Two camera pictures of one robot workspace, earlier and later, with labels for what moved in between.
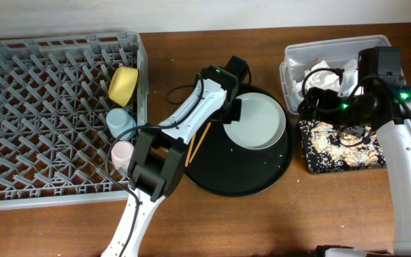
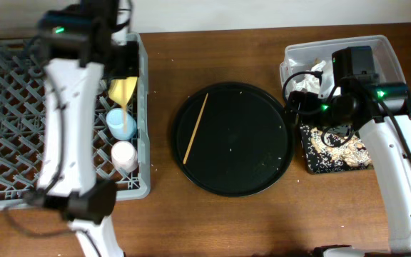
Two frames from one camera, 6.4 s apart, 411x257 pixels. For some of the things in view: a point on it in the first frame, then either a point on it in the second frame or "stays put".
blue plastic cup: [118, 121] stays put
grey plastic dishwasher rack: [43, 103] stays put
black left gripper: [236, 116] to [135, 70]
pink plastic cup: [122, 152] stays put
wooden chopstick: [200, 141] to [124, 102]
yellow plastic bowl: [121, 84] stays put
